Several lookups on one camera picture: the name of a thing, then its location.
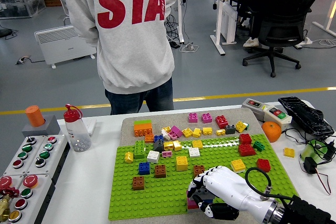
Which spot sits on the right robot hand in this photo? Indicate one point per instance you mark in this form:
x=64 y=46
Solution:
x=225 y=184

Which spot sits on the red 2x2 toy brick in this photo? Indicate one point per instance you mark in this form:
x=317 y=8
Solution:
x=245 y=139
x=221 y=122
x=263 y=165

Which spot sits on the white thin toy brick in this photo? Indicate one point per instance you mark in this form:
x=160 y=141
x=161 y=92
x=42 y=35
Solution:
x=240 y=171

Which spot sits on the yellow flat 2x2 brick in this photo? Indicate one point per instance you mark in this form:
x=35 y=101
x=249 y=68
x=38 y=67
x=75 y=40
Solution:
x=238 y=165
x=289 y=152

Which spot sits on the brown 2x2 toy brick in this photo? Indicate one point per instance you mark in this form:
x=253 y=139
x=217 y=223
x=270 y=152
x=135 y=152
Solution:
x=198 y=169
x=160 y=171
x=138 y=183

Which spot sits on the pink 2x2 toy brick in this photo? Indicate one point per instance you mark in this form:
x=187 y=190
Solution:
x=207 y=118
x=193 y=117
x=191 y=203

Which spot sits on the red large toy brick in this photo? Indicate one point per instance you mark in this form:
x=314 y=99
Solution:
x=246 y=150

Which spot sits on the red long toy brick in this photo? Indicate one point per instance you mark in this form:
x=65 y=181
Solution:
x=193 y=208

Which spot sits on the white 2x2 toy brick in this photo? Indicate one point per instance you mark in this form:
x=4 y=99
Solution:
x=194 y=152
x=153 y=157

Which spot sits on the yellow tall 2x2 brick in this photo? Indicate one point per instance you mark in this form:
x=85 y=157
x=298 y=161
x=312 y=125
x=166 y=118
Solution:
x=181 y=163

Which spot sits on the yellow small toy brick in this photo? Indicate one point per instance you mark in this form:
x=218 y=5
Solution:
x=166 y=129
x=187 y=132
x=168 y=145
x=177 y=145
x=197 y=132
x=197 y=144
x=207 y=131
x=220 y=132
x=240 y=126
x=128 y=157

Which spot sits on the dark green toy brick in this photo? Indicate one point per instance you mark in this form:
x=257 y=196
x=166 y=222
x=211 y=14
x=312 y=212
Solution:
x=259 y=146

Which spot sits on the dark grey small brick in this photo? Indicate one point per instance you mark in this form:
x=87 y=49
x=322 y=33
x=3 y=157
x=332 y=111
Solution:
x=230 y=129

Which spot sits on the white and green brick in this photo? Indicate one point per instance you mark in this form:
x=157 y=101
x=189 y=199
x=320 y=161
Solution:
x=246 y=126

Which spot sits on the pink flat small brick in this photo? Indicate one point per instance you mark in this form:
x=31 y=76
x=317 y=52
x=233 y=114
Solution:
x=167 y=154

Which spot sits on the green studded baseplate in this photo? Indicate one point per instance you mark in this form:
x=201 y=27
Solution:
x=157 y=197

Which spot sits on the pink small toy brick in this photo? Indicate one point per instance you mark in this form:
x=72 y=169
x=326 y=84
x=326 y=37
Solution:
x=172 y=136

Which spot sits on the pink sloped toy brick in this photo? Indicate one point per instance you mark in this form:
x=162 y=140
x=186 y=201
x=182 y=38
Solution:
x=177 y=130

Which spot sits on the dark grey sloped brick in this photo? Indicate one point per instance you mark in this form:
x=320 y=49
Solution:
x=158 y=145

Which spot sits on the white small toy brick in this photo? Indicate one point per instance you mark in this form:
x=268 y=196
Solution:
x=165 y=136

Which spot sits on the blue small toy brick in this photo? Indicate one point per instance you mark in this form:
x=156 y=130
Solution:
x=158 y=138

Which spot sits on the blue 2x2 toy brick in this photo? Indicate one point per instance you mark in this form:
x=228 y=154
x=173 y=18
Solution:
x=144 y=169

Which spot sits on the orange small toy brick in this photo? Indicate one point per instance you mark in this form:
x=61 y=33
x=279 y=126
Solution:
x=149 y=138

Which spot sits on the lime green tall brick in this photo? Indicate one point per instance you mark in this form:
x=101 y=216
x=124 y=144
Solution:
x=139 y=150

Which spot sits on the orange 2x4 toy brick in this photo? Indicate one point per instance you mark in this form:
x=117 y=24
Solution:
x=143 y=130

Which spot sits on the lime green flat brick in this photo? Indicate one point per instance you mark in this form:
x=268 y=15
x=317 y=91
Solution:
x=143 y=122

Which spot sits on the orange fruit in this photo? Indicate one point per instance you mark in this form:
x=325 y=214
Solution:
x=271 y=132

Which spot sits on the black plastic tray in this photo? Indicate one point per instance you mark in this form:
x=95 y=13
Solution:
x=302 y=115

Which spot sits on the black plug adapter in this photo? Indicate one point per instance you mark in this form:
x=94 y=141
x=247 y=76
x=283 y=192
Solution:
x=331 y=146

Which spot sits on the black power adapter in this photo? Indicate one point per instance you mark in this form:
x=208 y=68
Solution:
x=175 y=45

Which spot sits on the clear bottle red cap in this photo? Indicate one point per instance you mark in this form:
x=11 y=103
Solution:
x=77 y=134

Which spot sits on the white computer tower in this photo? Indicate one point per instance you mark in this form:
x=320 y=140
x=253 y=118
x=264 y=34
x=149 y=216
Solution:
x=228 y=22

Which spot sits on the black office chair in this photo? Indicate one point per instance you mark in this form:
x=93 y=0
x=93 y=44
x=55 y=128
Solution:
x=278 y=19

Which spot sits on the grey push-button control box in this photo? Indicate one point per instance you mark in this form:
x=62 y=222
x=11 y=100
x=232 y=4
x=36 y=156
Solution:
x=44 y=154
x=22 y=155

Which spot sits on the grey block holder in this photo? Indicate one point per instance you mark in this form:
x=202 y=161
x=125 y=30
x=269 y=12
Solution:
x=50 y=129

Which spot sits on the grey emergency-stop button box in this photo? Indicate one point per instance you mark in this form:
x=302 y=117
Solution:
x=5 y=182
x=26 y=193

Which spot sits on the orange cylinder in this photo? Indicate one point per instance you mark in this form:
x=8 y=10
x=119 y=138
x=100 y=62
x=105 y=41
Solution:
x=35 y=116

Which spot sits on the white panel heater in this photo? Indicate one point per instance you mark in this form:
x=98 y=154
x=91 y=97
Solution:
x=57 y=43

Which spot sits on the white chair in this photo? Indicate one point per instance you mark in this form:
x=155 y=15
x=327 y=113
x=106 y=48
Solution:
x=66 y=20

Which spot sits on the floor socket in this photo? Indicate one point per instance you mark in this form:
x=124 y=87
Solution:
x=23 y=59

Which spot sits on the wooden box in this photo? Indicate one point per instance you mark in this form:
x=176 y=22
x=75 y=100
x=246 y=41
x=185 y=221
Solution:
x=51 y=1

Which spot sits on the black floor device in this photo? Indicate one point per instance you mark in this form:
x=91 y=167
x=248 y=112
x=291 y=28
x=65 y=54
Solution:
x=5 y=32

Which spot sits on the clear storage crate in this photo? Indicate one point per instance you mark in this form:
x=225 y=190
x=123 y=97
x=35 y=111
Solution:
x=21 y=3

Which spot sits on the grey two-button switch box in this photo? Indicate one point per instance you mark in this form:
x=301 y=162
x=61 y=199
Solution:
x=253 y=103

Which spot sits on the white red-green switch box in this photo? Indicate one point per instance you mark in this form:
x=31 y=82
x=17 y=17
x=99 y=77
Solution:
x=277 y=113

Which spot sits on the white flat wall switch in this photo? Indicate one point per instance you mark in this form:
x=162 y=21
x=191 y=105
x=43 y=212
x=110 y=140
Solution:
x=91 y=127

